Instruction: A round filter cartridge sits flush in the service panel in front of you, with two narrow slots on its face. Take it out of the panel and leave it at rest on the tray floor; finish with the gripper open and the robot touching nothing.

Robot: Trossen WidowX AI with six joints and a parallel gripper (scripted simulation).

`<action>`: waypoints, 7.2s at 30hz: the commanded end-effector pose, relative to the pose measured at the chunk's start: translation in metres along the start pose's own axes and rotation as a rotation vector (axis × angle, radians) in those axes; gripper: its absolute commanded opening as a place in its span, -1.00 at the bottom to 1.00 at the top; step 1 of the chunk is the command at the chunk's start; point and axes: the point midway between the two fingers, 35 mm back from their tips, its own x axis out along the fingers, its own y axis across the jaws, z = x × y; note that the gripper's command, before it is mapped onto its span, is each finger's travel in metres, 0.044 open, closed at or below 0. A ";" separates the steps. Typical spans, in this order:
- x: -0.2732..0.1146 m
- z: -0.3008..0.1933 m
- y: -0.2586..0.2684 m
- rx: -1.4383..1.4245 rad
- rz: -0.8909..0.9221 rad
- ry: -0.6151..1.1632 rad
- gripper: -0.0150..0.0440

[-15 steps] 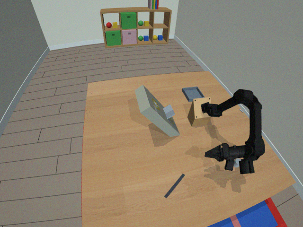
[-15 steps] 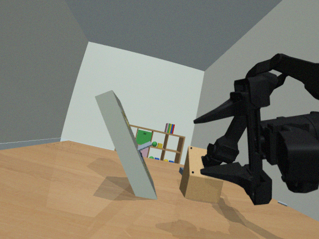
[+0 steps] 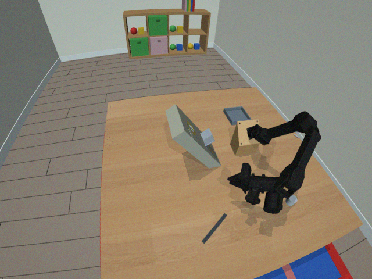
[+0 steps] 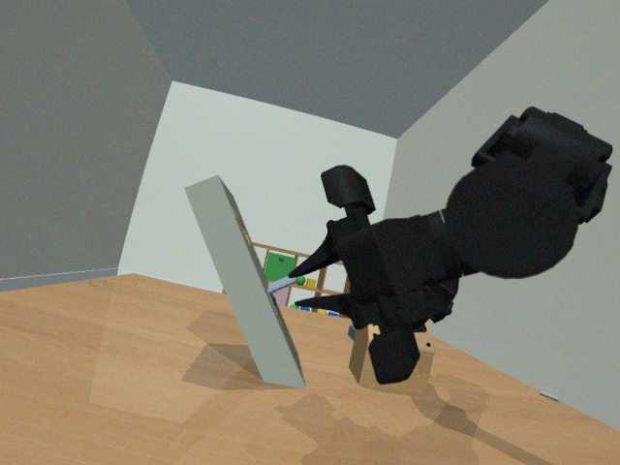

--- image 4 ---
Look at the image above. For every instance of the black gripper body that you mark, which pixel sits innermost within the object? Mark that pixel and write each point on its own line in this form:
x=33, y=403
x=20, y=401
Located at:
x=394, y=352

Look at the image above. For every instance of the small grey cylinder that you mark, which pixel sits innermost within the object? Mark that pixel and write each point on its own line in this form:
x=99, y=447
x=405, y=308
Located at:
x=548, y=395

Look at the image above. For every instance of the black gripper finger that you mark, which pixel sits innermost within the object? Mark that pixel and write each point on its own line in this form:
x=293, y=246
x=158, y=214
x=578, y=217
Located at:
x=324, y=256
x=340, y=303

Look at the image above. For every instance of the grey service panel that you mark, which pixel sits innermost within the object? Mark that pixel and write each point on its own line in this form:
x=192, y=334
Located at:
x=244, y=282

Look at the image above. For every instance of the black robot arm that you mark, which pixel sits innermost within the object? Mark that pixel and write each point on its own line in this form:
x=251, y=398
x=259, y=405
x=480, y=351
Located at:
x=514, y=216

